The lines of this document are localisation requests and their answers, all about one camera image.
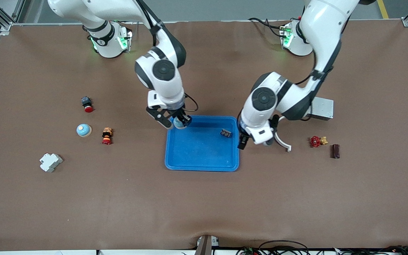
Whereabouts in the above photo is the white half-ring clamp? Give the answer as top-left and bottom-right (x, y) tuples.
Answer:
(274, 131), (292, 152)

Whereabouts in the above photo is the black looped cable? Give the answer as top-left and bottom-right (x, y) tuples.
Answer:
(259, 240), (310, 255)

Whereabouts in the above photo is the brass valve red handwheel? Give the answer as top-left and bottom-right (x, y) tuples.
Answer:
(310, 135), (329, 148)

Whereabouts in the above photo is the short aluminium frame profile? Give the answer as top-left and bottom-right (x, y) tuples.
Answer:
(12, 0), (26, 24)

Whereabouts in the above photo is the black cable bundle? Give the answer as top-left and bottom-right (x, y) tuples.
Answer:
(331, 245), (408, 255)

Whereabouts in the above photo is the blue plastic tray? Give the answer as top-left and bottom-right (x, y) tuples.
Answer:
(164, 115), (240, 172)

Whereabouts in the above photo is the white circuit breaker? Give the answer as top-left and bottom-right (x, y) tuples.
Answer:
(39, 153), (63, 173)

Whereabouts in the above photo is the grey metal camera bracket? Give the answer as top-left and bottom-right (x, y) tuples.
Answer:
(194, 235), (220, 255)

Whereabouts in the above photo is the grey metal power supply box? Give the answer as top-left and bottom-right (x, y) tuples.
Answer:
(310, 96), (334, 121)

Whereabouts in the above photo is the red push button dark base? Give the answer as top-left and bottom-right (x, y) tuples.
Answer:
(81, 96), (94, 113)

